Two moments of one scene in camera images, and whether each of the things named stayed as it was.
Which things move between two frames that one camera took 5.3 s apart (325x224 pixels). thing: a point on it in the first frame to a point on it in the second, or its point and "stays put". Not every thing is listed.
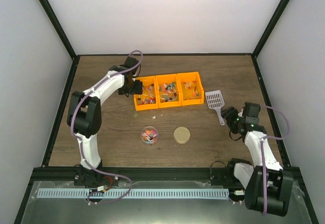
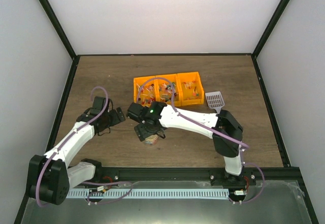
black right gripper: [228, 114] to [142, 134]
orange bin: [191, 88] stays put
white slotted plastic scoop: [215, 99] stays put
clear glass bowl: [149, 135] stays put
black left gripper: [137, 90] to [116, 119]
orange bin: [168, 91] stays put
